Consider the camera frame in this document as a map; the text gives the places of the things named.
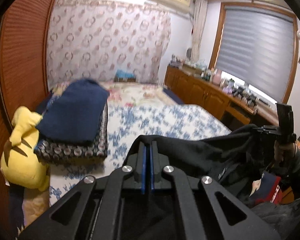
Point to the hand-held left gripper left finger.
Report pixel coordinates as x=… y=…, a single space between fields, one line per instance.
x=143 y=170

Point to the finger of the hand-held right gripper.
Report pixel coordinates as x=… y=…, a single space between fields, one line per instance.
x=267 y=133
x=265 y=128

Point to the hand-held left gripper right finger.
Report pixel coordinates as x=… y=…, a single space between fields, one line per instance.
x=153 y=172

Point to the black printed t-shirt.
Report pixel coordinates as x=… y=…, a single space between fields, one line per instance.
x=202 y=155

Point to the folded navy clothes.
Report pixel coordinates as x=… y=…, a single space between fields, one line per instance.
x=75 y=110

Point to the person's right hand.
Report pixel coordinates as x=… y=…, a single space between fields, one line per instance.
x=280 y=152

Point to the blue floral white sheet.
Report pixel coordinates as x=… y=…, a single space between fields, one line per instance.
x=152 y=120

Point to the purple tissue pack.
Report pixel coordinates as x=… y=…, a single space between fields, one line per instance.
x=227 y=89

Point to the red and navy bag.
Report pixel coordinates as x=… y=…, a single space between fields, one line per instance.
x=267 y=187

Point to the pink bottle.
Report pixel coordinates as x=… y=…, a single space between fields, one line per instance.
x=216 y=77

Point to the long wooden cabinet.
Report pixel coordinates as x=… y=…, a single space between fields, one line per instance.
x=197 y=90

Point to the navy bed sheet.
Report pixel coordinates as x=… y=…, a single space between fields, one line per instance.
x=173 y=97

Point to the rose floral blanket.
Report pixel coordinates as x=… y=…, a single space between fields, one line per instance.
x=130 y=92

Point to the dark circle-patterned folded cloth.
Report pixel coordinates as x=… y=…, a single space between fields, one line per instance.
x=65 y=152

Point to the grey striped window blind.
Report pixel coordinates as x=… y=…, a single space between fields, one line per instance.
x=255 y=45

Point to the person's dark clothing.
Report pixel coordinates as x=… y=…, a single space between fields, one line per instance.
x=285 y=217

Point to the brown box with blue cloth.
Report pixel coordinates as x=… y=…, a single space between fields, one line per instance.
x=123 y=74

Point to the dark round mirror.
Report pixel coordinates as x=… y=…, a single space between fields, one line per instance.
x=189 y=53

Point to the beige tied side curtain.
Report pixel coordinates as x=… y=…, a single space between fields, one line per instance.
x=198 y=30

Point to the yellow plush toy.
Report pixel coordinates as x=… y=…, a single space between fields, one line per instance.
x=20 y=170

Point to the circle-patterned sheer curtain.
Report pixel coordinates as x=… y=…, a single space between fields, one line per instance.
x=102 y=42

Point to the brown louvred wooden wardrobe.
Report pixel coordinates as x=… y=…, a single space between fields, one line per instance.
x=22 y=55

